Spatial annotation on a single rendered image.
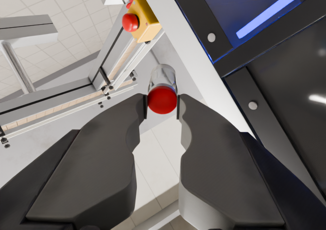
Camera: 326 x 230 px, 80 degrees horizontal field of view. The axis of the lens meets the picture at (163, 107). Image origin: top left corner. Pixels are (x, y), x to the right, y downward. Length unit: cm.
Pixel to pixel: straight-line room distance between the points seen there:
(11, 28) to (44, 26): 15
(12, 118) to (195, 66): 81
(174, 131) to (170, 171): 55
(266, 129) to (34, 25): 116
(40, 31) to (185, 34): 95
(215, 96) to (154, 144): 237
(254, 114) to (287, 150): 8
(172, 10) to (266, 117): 27
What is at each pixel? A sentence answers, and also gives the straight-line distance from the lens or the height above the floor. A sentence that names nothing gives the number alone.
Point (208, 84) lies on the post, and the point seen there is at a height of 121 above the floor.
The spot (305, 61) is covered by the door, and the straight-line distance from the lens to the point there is 34.
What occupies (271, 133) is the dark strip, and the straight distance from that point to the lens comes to 39.
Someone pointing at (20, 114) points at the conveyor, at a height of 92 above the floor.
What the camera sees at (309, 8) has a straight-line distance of 33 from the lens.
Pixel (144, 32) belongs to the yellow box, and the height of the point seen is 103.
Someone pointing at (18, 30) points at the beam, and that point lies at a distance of 124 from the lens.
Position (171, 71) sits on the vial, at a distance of 15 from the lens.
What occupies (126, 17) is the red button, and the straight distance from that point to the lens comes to 48.
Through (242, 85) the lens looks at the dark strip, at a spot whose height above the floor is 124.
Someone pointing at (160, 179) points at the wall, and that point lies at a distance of 283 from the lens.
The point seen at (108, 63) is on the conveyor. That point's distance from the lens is 89.
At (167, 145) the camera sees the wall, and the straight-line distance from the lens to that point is 276.
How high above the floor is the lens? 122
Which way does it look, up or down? 2 degrees down
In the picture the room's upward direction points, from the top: 150 degrees clockwise
